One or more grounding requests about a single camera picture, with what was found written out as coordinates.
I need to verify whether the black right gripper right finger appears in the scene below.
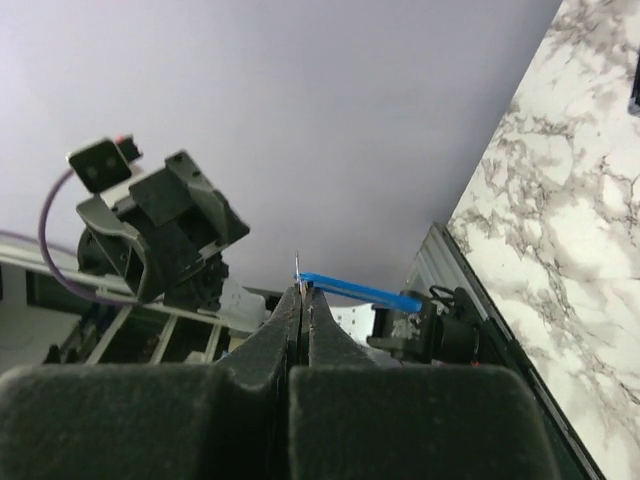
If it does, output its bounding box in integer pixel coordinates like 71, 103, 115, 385
288, 289, 560, 479

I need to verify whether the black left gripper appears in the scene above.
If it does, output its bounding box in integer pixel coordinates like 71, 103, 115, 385
77, 150, 250, 312

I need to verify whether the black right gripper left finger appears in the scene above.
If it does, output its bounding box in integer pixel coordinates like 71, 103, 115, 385
1, 288, 301, 479

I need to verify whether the blue plastic key tag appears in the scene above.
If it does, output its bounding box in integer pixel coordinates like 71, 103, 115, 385
293, 272, 423, 313

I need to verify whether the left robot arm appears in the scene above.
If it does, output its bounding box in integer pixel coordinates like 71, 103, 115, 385
70, 139, 482, 364

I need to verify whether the white storage shelf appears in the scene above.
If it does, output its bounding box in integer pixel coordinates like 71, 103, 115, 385
1, 236, 266, 370

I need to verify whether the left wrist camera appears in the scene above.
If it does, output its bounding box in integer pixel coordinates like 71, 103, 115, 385
67, 135, 142, 194

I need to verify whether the black table edge frame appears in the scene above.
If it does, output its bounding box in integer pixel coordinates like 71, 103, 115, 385
406, 223, 605, 480

